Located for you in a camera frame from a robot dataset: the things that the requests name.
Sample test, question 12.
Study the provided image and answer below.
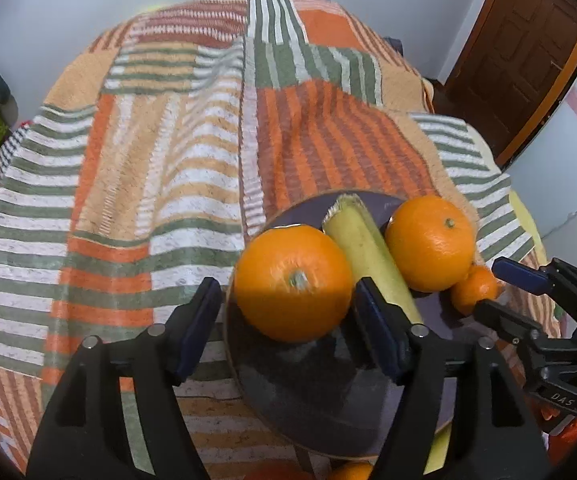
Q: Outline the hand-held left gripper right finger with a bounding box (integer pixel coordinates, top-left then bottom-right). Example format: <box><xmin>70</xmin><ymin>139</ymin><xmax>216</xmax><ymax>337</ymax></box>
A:
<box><xmin>355</xmin><ymin>276</ymin><xmax>552</xmax><ymax>480</ymax></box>

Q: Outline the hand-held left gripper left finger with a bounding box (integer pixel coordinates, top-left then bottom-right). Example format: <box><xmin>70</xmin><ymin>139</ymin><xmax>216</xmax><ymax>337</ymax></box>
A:
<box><xmin>26</xmin><ymin>276</ymin><xmax>223</xmax><ymax>480</ymax></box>

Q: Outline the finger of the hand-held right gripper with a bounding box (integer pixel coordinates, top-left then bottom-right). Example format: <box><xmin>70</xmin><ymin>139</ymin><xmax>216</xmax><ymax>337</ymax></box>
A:
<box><xmin>491</xmin><ymin>256</ymin><xmax>577</xmax><ymax>332</ymax></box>
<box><xmin>472</xmin><ymin>299</ymin><xmax>577</xmax><ymax>367</ymax></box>

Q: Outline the small tangerine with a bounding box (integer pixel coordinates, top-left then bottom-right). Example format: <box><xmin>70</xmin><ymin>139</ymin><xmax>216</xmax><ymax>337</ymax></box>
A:
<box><xmin>449</xmin><ymin>264</ymin><xmax>502</xmax><ymax>316</ymax></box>

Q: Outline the dark round plate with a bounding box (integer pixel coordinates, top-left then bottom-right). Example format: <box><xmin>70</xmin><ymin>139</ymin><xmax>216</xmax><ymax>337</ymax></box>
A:
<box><xmin>222</xmin><ymin>191</ymin><xmax>462</xmax><ymax>461</ymax></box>

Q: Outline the large orange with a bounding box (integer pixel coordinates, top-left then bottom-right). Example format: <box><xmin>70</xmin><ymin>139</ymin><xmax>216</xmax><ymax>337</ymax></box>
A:
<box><xmin>233</xmin><ymin>224</ymin><xmax>354</xmax><ymax>343</ymax></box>

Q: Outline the yellow bed sheet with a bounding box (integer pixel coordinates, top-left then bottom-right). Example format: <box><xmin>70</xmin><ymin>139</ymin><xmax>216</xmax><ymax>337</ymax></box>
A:
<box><xmin>506</xmin><ymin>187</ymin><xmax>547</xmax><ymax>256</ymax></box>

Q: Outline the yellow-green banana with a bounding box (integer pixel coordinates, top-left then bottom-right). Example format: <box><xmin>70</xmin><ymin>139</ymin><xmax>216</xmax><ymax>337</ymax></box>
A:
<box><xmin>322</xmin><ymin>195</ymin><xmax>424</xmax><ymax>326</ymax></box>

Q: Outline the medium orange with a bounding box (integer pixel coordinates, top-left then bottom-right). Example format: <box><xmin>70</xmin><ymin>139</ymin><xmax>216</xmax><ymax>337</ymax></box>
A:
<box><xmin>385</xmin><ymin>195</ymin><xmax>477</xmax><ymax>293</ymax></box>

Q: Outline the pale yellow object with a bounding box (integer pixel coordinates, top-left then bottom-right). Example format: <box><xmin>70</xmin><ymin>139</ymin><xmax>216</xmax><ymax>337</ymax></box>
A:
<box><xmin>423</xmin><ymin>422</ymin><xmax>454</xmax><ymax>476</ymax></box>

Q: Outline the striped orange green blanket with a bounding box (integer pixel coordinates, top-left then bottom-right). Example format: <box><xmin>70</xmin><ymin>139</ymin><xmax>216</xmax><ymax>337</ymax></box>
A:
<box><xmin>0</xmin><ymin>0</ymin><xmax>564</xmax><ymax>480</ymax></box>

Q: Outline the brown wooden door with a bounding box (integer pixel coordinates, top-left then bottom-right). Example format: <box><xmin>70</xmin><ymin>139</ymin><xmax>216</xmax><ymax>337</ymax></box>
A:
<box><xmin>443</xmin><ymin>0</ymin><xmax>577</xmax><ymax>168</ymax></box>

